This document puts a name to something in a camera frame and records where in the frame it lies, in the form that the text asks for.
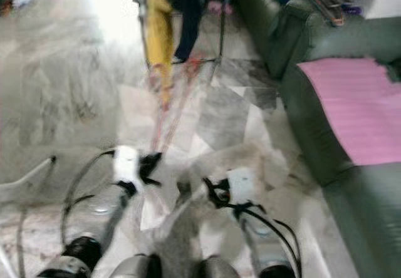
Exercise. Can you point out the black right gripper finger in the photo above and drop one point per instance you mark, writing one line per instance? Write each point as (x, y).
(213, 191)

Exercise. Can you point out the white garment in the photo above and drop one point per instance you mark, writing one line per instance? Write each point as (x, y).
(156, 215)

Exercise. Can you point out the red plastic clothes hanger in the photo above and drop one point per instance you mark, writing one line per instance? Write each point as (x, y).
(172, 109)

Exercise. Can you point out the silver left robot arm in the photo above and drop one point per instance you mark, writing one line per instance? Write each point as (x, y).
(100, 218)

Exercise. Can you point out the dusty pink clothes hanger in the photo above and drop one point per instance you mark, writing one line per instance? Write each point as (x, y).
(332, 12)

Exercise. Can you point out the grey green leather sofa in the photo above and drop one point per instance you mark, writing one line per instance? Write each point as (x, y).
(307, 121)

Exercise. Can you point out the yellow shirt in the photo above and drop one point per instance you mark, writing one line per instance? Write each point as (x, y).
(158, 40)

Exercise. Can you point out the dark navy garment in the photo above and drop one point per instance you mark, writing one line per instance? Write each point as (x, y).
(188, 21)

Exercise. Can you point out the pink mat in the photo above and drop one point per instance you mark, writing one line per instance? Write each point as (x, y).
(351, 109)

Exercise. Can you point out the black clothes rack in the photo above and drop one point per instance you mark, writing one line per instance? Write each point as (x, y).
(223, 27)

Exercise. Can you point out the pink cloth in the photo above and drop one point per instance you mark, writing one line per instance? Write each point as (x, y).
(218, 7)

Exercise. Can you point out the small purple toy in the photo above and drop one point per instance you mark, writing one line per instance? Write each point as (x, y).
(353, 7)

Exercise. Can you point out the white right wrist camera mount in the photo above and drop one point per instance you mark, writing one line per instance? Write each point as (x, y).
(242, 185)

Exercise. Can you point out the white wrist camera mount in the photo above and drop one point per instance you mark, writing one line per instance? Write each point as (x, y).
(242, 185)
(126, 165)

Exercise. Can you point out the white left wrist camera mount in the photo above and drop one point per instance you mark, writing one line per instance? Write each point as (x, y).
(126, 165)

